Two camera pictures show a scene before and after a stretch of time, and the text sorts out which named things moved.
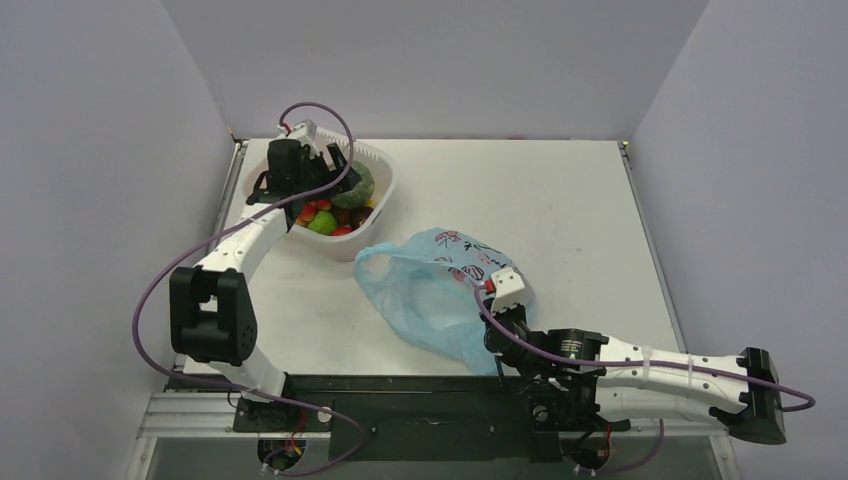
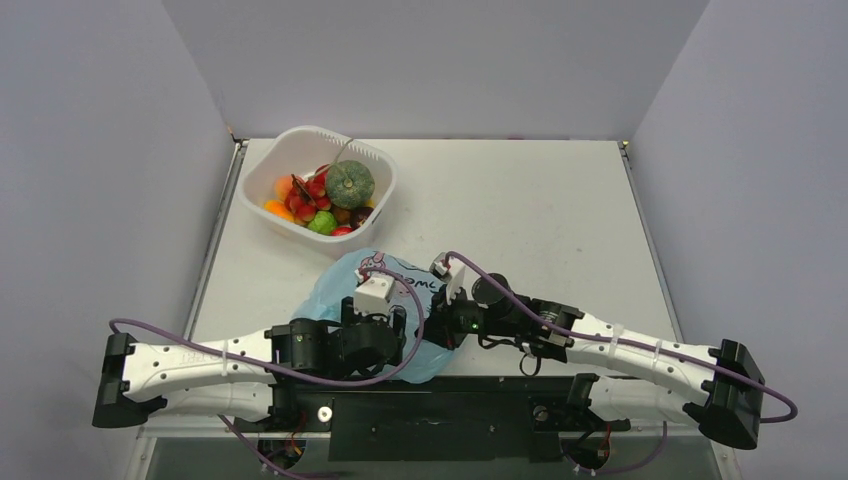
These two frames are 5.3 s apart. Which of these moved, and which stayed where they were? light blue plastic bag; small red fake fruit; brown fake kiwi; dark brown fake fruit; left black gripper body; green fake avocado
Moved: left black gripper body; light blue plastic bag
Stayed: dark brown fake fruit; brown fake kiwi; green fake avocado; small red fake fruit
